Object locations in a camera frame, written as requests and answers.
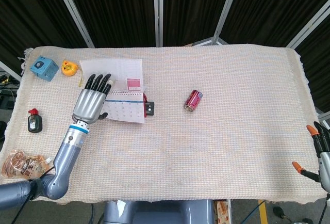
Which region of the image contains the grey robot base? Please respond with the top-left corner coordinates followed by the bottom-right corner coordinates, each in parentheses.
top-left (103, 199), bottom-right (215, 224)

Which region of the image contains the aluminium partition frame post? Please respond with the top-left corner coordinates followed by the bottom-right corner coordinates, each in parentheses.
top-left (285, 5), bottom-right (330, 49)
top-left (51, 0), bottom-right (95, 49)
top-left (153, 0), bottom-right (164, 47)
top-left (192, 0), bottom-right (243, 46)

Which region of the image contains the blue floor cable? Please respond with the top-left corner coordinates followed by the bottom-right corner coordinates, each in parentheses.
top-left (241, 200), bottom-right (266, 224)

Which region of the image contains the red soda can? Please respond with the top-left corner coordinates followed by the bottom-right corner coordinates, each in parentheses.
top-left (183, 89), bottom-right (204, 112)

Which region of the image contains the white spiral desk calendar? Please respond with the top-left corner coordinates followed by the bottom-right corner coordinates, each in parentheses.
top-left (78, 58), bottom-right (146, 124)

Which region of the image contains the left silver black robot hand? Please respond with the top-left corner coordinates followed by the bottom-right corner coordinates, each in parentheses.
top-left (71, 73), bottom-right (116, 125)

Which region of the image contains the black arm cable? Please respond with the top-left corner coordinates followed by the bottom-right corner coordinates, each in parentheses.
top-left (11, 166), bottom-right (55, 224)

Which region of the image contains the black cable bundle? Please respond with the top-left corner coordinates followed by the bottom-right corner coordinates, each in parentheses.
top-left (0, 71), bottom-right (21, 110)

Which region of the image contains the blue cube box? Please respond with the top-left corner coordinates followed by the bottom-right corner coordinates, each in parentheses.
top-left (29, 55), bottom-right (59, 82)

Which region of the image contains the orange spouted snack pouch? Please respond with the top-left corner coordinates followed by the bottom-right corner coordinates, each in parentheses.
top-left (1, 150), bottom-right (54, 180)

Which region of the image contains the black red device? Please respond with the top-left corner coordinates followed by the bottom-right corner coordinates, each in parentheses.
top-left (142, 92), bottom-right (155, 118)

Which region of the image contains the black floor object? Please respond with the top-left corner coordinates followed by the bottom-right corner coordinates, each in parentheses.
top-left (273, 206), bottom-right (286, 219)

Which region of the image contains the black bottle red cap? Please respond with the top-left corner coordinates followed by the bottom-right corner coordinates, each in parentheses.
top-left (27, 108), bottom-right (43, 134)

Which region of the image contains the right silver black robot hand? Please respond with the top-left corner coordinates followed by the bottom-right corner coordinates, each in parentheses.
top-left (292, 121), bottom-right (330, 193)

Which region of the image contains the yellow tape measure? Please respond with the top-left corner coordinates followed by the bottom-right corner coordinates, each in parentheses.
top-left (61, 59), bottom-right (84, 88)

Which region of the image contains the beige woven tablecloth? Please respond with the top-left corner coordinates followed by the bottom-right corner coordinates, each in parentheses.
top-left (0, 44), bottom-right (326, 205)

